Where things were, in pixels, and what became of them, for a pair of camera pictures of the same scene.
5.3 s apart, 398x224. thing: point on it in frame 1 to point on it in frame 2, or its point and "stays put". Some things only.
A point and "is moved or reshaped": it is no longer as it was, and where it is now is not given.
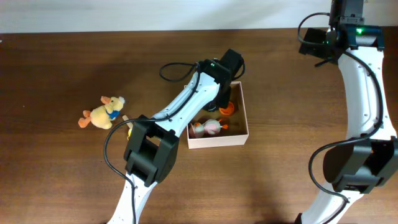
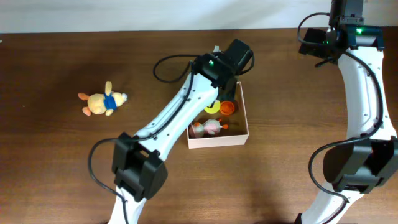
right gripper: [313, 35] stays put
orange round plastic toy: [229, 111] stays put
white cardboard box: [237, 132] stays put
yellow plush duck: [101, 117] to [97, 103]
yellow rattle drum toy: [130, 124] is moved or reshaped
